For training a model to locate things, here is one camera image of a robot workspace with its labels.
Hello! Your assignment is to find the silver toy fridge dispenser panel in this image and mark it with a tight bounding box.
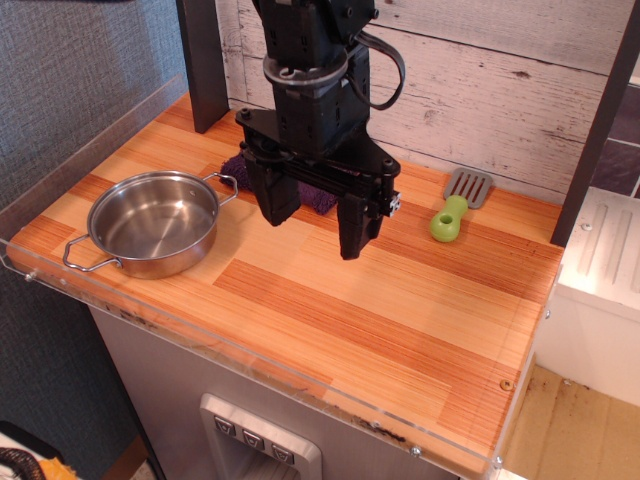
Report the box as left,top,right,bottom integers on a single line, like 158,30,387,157
200,394,323,479

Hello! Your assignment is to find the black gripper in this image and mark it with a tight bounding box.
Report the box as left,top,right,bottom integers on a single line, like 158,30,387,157
236,47,400,260

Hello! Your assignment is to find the dark right shelf post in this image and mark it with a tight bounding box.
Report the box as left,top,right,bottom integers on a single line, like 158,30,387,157
550,1,639,247

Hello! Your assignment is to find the stainless steel pot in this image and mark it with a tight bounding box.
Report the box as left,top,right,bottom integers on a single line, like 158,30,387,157
62,171,239,279

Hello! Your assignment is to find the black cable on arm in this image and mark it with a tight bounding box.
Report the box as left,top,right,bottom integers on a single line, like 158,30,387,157
347,29,407,111

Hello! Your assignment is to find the dark shelf post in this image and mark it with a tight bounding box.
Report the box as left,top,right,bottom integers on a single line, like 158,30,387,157
176,0,229,133
550,1,639,247

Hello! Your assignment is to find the purple folded towel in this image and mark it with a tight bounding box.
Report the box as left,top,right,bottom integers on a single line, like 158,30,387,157
220,153,338,215

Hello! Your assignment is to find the white toy cabinet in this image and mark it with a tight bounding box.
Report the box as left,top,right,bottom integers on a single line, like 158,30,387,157
534,188,639,405

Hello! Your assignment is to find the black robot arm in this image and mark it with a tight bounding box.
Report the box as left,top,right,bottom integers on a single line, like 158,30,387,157
236,1,406,260

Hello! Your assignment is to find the green handled grey spatula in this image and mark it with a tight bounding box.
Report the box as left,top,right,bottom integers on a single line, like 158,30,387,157
430,167,493,243

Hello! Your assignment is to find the orange black object corner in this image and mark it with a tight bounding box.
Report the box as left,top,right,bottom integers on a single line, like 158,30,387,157
1,447,78,480

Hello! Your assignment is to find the dark left shelf post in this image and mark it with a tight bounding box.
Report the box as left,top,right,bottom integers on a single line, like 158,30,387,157
176,0,229,133

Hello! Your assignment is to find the clear acrylic table guard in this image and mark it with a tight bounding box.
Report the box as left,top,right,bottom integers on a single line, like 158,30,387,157
9,97,562,479

